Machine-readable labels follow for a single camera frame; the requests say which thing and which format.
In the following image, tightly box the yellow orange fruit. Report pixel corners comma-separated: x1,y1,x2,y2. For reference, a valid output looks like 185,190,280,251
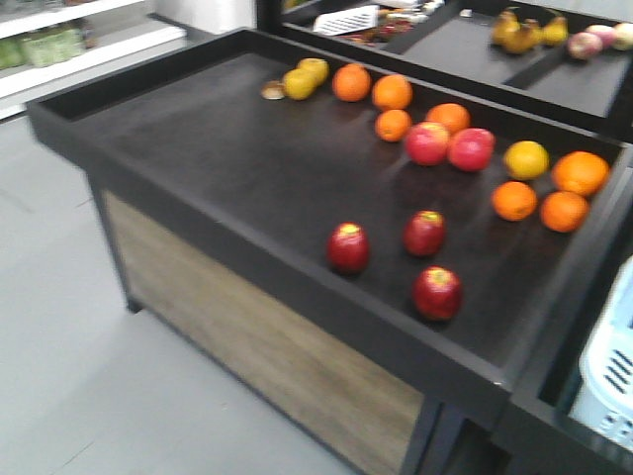
503,141,550,181

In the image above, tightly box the white store shelving unit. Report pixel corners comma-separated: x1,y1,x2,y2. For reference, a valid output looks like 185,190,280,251
1,1,187,119

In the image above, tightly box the orange back left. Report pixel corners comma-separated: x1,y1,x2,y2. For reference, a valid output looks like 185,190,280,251
331,63,372,102

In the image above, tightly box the brown pears group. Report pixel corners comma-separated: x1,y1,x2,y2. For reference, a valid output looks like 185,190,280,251
490,7,569,55

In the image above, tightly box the small orange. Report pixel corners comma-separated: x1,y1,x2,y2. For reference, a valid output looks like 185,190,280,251
374,109,412,143
491,181,538,222
540,191,589,233

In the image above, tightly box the pink apple back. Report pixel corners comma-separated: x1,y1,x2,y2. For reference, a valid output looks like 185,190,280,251
567,32,603,60

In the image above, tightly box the orange back middle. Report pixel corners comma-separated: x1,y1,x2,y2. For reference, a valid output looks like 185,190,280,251
372,74,413,111

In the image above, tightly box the light red apple right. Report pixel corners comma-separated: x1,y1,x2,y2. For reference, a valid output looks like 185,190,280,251
448,128,496,172

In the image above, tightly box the dark red apple front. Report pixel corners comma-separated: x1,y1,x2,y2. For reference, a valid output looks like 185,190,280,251
412,265,463,322

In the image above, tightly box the orange behind red apples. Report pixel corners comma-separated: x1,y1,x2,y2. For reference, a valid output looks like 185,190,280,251
425,103,471,136

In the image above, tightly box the small orange front left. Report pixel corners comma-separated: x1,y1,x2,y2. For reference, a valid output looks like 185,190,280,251
491,181,538,222

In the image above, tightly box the white perforated tray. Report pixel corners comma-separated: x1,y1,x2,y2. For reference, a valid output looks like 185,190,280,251
313,5,380,36

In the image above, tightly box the black wood display table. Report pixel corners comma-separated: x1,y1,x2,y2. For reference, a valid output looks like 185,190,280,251
27,30,632,474

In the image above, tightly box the black right display table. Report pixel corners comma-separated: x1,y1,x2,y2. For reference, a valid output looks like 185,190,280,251
493,150,632,474

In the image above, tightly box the dark red apple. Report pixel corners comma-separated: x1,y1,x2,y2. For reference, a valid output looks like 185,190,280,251
403,210,446,257
326,222,370,274
412,265,463,322

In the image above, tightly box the large orange with nub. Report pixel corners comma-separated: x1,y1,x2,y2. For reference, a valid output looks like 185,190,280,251
551,150,610,197

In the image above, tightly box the dark red apple middle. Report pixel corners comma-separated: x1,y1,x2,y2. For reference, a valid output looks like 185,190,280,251
403,210,446,257

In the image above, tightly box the dark red apple left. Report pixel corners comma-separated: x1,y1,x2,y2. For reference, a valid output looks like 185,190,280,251
326,222,370,274

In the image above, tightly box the light red apple left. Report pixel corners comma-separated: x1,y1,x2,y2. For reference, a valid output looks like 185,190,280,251
405,122,450,166

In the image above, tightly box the black back display table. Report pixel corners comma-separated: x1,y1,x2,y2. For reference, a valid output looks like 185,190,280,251
255,1,632,142

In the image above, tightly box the light blue plastic basket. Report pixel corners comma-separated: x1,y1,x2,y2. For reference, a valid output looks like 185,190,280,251
570,259,632,450

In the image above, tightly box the yellow pear fruit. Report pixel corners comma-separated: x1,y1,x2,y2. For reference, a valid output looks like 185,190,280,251
282,68,317,101

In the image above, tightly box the small orange front right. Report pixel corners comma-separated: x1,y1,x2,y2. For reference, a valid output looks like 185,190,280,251
540,191,589,233

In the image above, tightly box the light red apple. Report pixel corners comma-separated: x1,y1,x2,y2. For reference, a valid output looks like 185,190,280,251
448,128,496,172
405,122,450,166

